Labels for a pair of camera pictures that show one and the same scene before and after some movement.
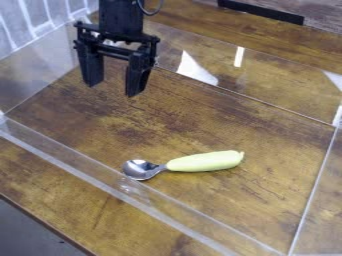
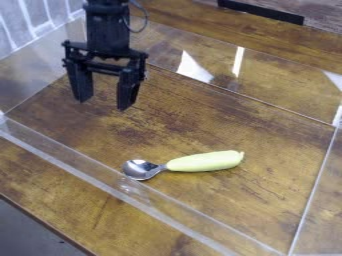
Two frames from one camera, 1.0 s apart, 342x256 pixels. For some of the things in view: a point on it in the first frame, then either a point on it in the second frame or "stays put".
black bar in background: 272,14 stays put
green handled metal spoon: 139,170 stays put
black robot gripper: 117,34 to 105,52
